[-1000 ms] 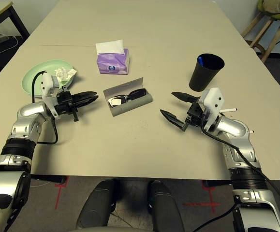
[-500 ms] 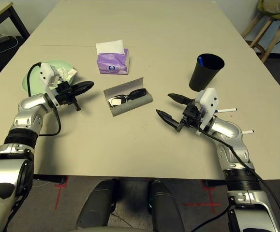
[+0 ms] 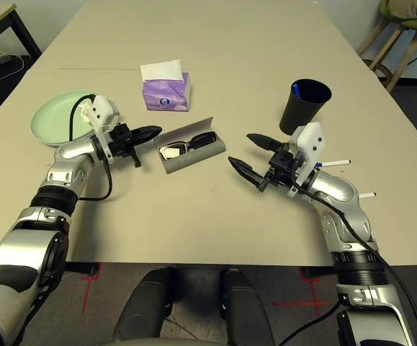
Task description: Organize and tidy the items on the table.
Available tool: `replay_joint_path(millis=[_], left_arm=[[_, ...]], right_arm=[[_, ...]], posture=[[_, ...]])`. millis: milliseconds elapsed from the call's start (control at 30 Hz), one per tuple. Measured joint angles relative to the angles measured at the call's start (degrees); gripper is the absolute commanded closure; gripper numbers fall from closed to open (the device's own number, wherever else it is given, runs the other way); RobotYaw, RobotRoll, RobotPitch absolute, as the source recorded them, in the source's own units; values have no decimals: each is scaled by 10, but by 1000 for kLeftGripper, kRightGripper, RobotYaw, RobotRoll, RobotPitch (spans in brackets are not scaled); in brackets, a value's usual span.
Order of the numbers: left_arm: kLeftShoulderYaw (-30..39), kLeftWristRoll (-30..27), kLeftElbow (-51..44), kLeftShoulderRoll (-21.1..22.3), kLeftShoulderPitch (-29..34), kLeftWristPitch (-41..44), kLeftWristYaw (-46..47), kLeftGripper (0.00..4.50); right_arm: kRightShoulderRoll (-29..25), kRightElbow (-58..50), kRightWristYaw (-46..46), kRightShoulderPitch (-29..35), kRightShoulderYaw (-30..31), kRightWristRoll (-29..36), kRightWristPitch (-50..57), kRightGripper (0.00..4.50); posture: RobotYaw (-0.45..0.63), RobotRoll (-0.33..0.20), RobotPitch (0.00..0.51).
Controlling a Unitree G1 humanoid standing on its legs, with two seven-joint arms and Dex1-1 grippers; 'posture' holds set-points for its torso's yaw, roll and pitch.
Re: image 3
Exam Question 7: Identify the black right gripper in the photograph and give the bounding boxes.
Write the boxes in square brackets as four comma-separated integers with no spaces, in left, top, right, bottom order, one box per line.
[228,133,302,192]

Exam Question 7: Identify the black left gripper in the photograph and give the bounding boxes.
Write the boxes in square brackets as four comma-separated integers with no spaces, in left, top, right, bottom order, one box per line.
[109,123,163,169]

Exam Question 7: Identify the grey glasses case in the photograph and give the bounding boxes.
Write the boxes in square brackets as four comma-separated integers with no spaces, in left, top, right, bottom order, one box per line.
[153,116,227,174]

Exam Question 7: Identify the black sunglasses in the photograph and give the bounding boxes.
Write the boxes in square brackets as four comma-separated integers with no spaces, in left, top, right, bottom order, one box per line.
[159,131,218,159]

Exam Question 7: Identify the light green plate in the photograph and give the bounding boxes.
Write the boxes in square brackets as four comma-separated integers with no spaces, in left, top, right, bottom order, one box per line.
[30,89,99,147]

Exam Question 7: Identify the purple tissue box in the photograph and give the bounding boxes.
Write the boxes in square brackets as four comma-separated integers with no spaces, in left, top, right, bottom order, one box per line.
[142,72,192,112]

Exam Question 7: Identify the black plastic cup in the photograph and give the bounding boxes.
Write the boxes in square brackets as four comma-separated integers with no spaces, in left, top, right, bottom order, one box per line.
[279,79,333,133]

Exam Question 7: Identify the white tissue sheet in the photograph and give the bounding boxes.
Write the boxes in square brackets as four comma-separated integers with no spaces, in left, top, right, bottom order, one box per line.
[139,57,184,82]

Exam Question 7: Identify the white and blue pen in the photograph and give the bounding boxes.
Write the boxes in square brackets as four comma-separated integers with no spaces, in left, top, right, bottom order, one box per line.
[315,159,351,169]

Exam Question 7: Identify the black table foot bar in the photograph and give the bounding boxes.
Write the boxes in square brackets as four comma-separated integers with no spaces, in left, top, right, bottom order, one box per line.
[63,262,99,275]
[301,266,335,278]

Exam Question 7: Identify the grey robot right leg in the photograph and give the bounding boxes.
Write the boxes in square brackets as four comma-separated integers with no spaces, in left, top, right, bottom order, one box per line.
[222,268,276,346]

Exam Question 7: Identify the grey robot leg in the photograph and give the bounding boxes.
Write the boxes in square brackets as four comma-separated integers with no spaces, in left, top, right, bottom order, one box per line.
[222,268,276,346]
[114,267,175,340]

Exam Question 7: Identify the grey robot left leg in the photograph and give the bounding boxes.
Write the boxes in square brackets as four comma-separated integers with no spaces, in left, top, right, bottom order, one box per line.
[114,267,175,340]

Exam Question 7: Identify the beige cloth bundle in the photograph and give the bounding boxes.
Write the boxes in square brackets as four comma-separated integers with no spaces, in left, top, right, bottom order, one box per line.
[387,0,417,21]

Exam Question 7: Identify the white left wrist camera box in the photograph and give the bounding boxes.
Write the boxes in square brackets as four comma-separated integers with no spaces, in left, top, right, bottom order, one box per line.
[87,94,120,165]

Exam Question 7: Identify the white looped cable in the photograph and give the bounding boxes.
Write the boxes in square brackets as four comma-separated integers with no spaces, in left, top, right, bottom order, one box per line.
[0,53,24,83]

